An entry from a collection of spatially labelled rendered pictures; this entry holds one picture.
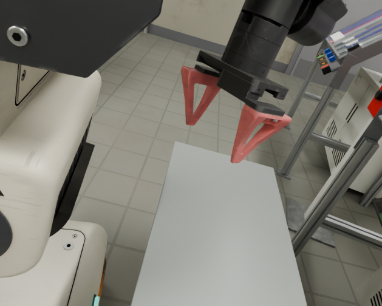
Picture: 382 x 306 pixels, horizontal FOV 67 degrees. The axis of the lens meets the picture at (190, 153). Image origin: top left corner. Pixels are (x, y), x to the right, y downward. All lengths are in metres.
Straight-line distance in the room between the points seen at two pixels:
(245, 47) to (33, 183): 0.24
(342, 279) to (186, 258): 1.13
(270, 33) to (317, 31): 0.09
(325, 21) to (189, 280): 0.37
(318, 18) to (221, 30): 3.57
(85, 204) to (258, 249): 0.93
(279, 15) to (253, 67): 0.06
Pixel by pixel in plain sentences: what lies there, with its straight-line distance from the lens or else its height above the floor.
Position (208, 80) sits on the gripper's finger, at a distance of 0.40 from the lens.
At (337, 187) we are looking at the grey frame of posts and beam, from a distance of 1.08.
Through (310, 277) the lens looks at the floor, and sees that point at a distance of 1.41.
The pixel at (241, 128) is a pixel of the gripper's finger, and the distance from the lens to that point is 0.31.
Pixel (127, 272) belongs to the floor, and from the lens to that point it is 1.13.
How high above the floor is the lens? 0.95
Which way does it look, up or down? 33 degrees down
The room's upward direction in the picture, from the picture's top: 18 degrees clockwise
